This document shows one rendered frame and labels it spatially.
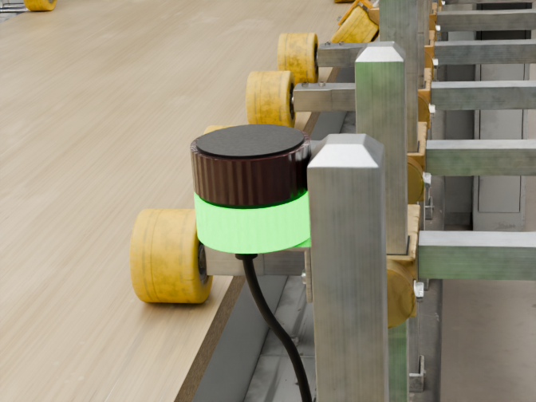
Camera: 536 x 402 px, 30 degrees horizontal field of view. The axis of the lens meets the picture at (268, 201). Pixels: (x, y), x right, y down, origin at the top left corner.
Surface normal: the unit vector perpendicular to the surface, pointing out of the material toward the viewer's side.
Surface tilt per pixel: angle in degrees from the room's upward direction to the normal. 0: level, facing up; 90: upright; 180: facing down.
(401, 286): 90
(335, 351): 90
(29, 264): 0
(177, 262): 73
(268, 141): 0
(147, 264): 79
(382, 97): 90
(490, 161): 90
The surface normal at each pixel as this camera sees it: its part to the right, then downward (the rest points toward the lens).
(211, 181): -0.62, 0.31
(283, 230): 0.45, 0.29
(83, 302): -0.06, -0.94
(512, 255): -0.17, 0.36
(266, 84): -0.15, -0.49
